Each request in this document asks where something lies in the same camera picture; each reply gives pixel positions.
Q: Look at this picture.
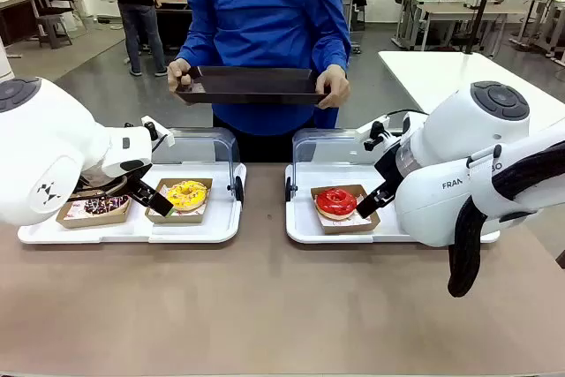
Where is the black camera stand pole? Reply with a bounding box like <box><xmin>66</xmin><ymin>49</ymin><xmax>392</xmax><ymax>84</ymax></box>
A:
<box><xmin>462</xmin><ymin>0</ymin><xmax>505</xmax><ymax>55</ymax></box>

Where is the yellow glazed sprinkle donut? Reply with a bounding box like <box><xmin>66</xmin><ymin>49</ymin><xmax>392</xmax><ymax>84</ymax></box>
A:
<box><xmin>164</xmin><ymin>179</ymin><xmax>210</xmax><ymax>213</ymax></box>

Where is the wooden background desk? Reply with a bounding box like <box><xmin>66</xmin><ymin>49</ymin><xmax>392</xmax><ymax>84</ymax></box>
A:
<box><xmin>0</xmin><ymin>0</ymin><xmax>52</xmax><ymax>48</ymax></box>

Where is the person right forearm blue sleeve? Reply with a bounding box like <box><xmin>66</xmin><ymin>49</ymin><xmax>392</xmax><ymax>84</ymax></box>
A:
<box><xmin>174</xmin><ymin>19</ymin><xmax>214</xmax><ymax>70</ymax></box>

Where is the white display tray base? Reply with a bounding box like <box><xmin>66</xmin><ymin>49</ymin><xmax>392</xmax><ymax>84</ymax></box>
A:
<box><xmin>17</xmin><ymin>161</ymin><xmax>248</xmax><ymax>245</ymax></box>
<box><xmin>284</xmin><ymin>161</ymin><xmax>501</xmax><ymax>245</ymax></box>

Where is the red donut in cardboard tray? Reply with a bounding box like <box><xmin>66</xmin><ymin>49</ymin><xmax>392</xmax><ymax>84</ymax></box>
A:
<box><xmin>310</xmin><ymin>183</ymin><xmax>382</xmax><ymax>236</ymax></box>

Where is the white side table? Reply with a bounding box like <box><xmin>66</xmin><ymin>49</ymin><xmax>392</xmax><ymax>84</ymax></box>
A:
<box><xmin>377</xmin><ymin>49</ymin><xmax>565</xmax><ymax>132</ymax></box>

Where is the person left forearm blue sleeve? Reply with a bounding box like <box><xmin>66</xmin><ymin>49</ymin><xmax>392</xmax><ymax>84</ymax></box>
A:
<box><xmin>308</xmin><ymin>10</ymin><xmax>353</xmax><ymax>73</ymax></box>

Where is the person right hand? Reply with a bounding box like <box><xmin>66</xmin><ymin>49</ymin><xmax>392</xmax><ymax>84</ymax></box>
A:
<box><xmin>167</xmin><ymin>58</ymin><xmax>195</xmax><ymax>94</ymax></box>

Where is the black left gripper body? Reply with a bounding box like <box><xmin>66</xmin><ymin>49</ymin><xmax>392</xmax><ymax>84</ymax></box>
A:
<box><xmin>119</xmin><ymin>163</ymin><xmax>155</xmax><ymax>195</ymax></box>

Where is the white cylindrical air purifier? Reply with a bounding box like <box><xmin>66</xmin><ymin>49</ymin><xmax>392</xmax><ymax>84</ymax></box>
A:
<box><xmin>0</xmin><ymin>36</ymin><xmax>12</xmax><ymax>83</ymax></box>

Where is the black office chair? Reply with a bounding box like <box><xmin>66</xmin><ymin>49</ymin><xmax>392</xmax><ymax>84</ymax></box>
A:
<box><xmin>34</xmin><ymin>0</ymin><xmax>75</xmax><ymax>50</ymax></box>

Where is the chocolate sprinkle donut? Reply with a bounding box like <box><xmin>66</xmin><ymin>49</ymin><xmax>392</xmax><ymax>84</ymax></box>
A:
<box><xmin>55</xmin><ymin>193</ymin><xmax>134</xmax><ymax>230</ymax></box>

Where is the black serving tray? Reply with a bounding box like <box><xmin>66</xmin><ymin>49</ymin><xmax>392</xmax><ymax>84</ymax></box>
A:
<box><xmin>172</xmin><ymin>64</ymin><xmax>331</xmax><ymax>109</ymax></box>

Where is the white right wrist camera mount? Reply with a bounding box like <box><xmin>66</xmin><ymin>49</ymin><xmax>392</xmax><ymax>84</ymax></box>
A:
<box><xmin>355</xmin><ymin>110</ymin><xmax>426</xmax><ymax>153</ymax></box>

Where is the red glazed donut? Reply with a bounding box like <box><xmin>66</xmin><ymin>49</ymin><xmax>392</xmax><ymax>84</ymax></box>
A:
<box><xmin>314</xmin><ymin>187</ymin><xmax>358</xmax><ymax>221</ymax></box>

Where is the background person in black shirt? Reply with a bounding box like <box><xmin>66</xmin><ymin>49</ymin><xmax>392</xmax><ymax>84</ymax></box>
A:
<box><xmin>104</xmin><ymin>0</ymin><xmax>170</xmax><ymax>78</ymax></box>

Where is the black braided cable sleeve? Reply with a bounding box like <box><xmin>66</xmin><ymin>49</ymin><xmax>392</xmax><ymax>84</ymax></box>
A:
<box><xmin>446</xmin><ymin>139</ymin><xmax>565</xmax><ymax>299</ymax></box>

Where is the chocolate donut with coloured sprinkles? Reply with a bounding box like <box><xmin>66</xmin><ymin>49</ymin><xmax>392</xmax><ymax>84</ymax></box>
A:
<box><xmin>82</xmin><ymin>194</ymin><xmax>132</xmax><ymax>216</ymax></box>

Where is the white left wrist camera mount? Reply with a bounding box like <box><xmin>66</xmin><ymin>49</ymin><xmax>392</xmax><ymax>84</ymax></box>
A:
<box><xmin>140</xmin><ymin>116</ymin><xmax>176</xmax><ymax>149</ymax></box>

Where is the person torso in blue shirt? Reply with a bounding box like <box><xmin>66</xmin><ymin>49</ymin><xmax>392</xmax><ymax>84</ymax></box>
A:
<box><xmin>174</xmin><ymin>0</ymin><xmax>353</xmax><ymax>137</ymax></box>

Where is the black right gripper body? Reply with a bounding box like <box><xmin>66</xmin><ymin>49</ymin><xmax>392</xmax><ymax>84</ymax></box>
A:
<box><xmin>373</xmin><ymin>138</ymin><xmax>411</xmax><ymax>189</ymax></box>

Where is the yellow donut in cardboard tray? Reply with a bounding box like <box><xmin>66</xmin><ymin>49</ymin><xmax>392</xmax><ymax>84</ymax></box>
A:
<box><xmin>144</xmin><ymin>177</ymin><xmax>215</xmax><ymax>225</ymax></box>

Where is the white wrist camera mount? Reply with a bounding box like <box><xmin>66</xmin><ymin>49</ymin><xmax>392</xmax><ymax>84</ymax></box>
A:
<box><xmin>355</xmin><ymin>110</ymin><xmax>426</xmax><ymax>153</ymax></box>
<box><xmin>140</xmin><ymin>116</ymin><xmax>176</xmax><ymax>149</ymax></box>

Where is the grey background work table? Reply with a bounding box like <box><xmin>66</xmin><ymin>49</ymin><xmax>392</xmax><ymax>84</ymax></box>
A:
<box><xmin>392</xmin><ymin>0</ymin><xmax>529</xmax><ymax>58</ymax></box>

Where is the clear display case lid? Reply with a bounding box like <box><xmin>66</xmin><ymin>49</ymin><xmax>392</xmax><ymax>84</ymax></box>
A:
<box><xmin>285</xmin><ymin>127</ymin><xmax>412</xmax><ymax>202</ymax></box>
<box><xmin>149</xmin><ymin>126</ymin><xmax>245</xmax><ymax>207</ymax></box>

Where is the person left hand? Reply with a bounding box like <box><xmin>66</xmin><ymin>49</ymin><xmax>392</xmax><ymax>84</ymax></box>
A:
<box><xmin>314</xmin><ymin>63</ymin><xmax>352</xmax><ymax>110</ymax></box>

